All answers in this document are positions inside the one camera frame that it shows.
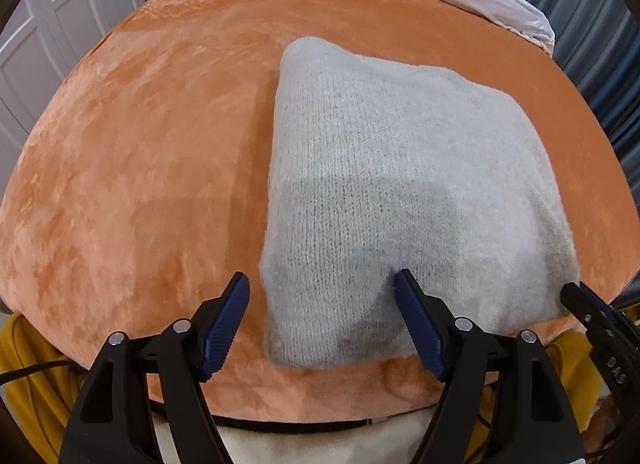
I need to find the black cable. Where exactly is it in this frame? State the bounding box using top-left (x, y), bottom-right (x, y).
top-left (0, 359), bottom-right (83, 387)

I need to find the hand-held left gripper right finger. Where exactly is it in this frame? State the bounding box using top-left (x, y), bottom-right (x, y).
top-left (393, 268), bottom-right (587, 464)

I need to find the orange plush blanket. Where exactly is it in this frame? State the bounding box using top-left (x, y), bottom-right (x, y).
top-left (0, 0), bottom-right (640, 429)

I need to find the white knit sweater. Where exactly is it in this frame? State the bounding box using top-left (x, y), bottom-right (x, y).
top-left (260, 36), bottom-right (582, 371)

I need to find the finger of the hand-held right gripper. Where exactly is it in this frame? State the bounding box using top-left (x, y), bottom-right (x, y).
top-left (559, 281), bottom-right (627, 332)

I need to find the black strap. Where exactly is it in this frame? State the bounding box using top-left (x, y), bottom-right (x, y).
top-left (149, 401), bottom-right (376, 432)

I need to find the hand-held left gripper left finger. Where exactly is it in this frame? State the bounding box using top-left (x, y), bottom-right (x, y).
top-left (60, 271), bottom-right (251, 464)

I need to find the person's yellow clothing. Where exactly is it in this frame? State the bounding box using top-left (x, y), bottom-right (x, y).
top-left (0, 311), bottom-right (607, 464)

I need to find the blue curtain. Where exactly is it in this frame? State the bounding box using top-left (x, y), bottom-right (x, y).
top-left (510, 0), bottom-right (640, 180)

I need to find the cream cloth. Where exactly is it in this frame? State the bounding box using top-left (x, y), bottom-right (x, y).
top-left (150, 406), bottom-right (438, 464)

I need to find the white wardrobe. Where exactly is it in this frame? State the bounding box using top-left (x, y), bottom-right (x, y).
top-left (0, 0), bottom-right (176, 180)

